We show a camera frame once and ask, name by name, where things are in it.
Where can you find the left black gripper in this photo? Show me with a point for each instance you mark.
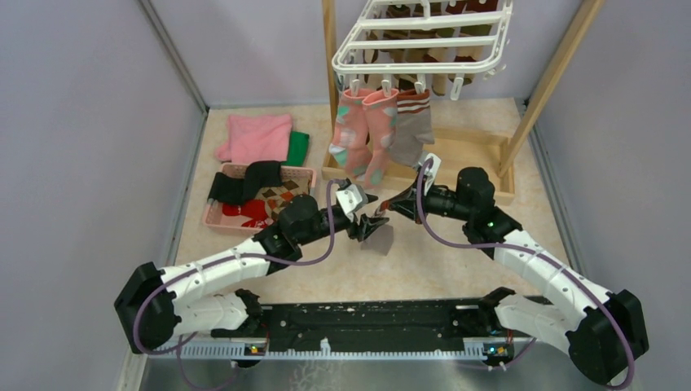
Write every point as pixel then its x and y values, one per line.
pixel 365 227

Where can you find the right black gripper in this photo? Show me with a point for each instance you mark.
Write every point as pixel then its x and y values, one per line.
pixel 406 204

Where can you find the pink patterned sock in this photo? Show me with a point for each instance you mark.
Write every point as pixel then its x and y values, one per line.
pixel 381 112
pixel 349 145

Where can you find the grey brown sock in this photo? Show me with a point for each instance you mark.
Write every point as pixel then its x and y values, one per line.
pixel 413 127

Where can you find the white clip hanger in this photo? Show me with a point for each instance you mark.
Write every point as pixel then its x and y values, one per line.
pixel 440 46

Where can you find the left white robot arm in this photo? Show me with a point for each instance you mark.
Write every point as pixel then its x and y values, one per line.
pixel 157 304

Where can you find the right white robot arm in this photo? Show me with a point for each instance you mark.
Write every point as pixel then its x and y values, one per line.
pixel 602 332

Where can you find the wooden hanger stand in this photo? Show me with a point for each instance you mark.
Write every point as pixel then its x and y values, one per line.
pixel 463 147

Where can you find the green cloth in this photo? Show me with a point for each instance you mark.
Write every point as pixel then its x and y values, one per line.
pixel 298 146

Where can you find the red patterned sock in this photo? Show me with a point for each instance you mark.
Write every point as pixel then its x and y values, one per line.
pixel 266 205

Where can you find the pink towel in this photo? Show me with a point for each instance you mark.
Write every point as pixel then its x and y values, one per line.
pixel 256 138

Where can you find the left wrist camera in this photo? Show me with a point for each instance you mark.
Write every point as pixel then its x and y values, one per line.
pixel 350 198

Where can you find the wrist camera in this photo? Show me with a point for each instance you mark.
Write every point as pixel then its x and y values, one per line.
pixel 429 164
pixel 350 198

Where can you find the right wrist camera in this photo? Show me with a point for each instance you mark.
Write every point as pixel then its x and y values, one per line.
pixel 429 164

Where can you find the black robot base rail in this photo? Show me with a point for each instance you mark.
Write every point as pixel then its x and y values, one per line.
pixel 452 329

